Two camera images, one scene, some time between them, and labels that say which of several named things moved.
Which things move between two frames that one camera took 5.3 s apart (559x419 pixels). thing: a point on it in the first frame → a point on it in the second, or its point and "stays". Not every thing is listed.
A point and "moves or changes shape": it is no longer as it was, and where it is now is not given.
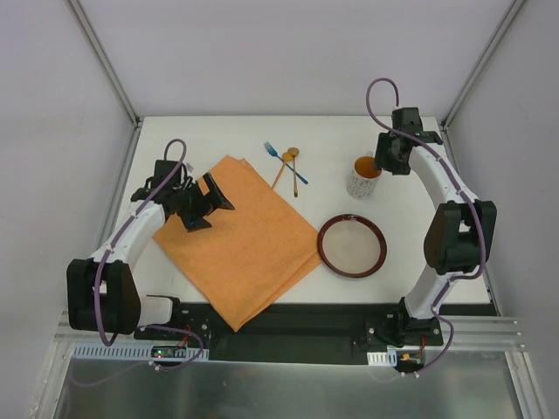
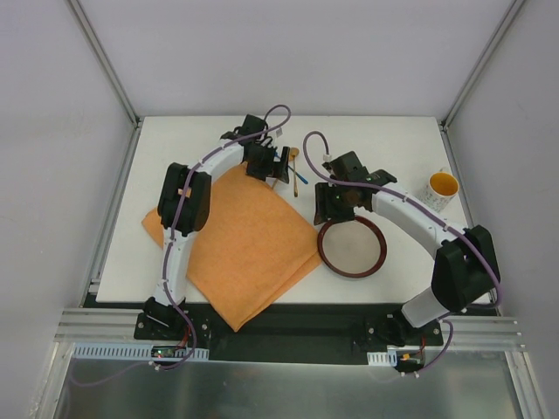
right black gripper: (389, 158) → (327, 202)
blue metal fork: (272, 149) stays
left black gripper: (201, 203) → (272, 162)
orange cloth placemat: (250, 257) stays
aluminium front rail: (477, 333) stays
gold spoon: (293, 152) stays
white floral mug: (364, 178) moves or changes shape
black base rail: (298, 333) stays
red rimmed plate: (351, 246) stays
